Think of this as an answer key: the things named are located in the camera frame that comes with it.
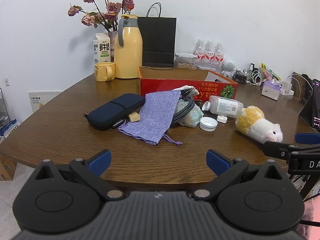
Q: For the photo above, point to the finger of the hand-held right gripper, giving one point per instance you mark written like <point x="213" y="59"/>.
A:
<point x="277" y="148"/>
<point x="306" y="137"/>

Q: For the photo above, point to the white robot figure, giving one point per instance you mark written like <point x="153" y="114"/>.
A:
<point x="228" y="66"/>

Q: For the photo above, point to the small smooth white cap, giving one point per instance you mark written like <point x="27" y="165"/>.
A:
<point x="221" y="118"/>

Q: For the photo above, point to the yellow green snack packet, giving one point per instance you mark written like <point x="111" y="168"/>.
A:
<point x="270" y="72"/>

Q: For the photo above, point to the crumpled clear plastic bag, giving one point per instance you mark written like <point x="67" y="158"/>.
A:
<point x="193" y="117"/>

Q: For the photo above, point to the pink cloth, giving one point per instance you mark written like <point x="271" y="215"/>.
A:
<point x="311" y="212"/>

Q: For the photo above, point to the glass flower vase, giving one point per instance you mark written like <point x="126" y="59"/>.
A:
<point x="112" y="45"/>

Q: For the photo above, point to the black paper bag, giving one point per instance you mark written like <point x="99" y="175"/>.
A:
<point x="157" y="40"/>

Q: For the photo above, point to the brown cardboard carton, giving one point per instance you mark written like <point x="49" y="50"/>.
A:
<point x="7" y="167"/>

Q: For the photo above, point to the purple tissue pack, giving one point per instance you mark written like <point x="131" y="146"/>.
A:
<point x="271" y="90"/>

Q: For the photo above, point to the yellow white hamster plush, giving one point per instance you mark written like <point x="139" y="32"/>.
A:
<point x="257" y="126"/>

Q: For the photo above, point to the yellow mug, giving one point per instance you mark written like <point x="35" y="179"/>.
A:
<point x="102" y="72"/>

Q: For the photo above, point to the blue and white bag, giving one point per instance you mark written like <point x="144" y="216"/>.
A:
<point x="8" y="127"/>

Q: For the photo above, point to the dried pink roses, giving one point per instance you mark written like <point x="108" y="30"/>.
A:
<point x="112" y="7"/>

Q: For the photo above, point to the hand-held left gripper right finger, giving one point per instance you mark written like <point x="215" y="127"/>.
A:
<point x="217" y="162"/>

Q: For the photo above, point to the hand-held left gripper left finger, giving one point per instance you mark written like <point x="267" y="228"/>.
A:
<point x="101" y="162"/>

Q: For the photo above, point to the white wall socket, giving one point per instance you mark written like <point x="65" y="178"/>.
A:
<point x="7" y="81"/>

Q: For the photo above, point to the white plastic bottle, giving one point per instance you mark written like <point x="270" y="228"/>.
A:
<point x="225" y="106"/>

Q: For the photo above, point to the yellow thermos jug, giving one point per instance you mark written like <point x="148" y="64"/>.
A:
<point x="128" y="50"/>

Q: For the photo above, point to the red cardboard box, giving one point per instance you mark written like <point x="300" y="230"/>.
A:
<point x="162" y="87"/>

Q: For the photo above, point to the ribbed white bottle cap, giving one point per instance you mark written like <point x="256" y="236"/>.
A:
<point x="208" y="124"/>

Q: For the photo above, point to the clear container of seeds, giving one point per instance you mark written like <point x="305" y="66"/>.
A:
<point x="186" y="61"/>

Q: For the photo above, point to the white charger block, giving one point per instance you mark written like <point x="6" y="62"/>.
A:
<point x="287" y="86"/>

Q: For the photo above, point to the clear water bottle red label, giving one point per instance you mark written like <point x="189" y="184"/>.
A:
<point x="219" y="55"/>
<point x="200" y="52"/>
<point x="210" y="53"/>

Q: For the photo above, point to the brown wooden stand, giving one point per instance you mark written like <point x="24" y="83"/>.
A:
<point x="300" y="87"/>

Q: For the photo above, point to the white milk carton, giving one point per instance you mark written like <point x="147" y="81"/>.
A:
<point x="101" y="50"/>

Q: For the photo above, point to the navy zip case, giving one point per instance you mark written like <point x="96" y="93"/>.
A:
<point x="112" y="111"/>

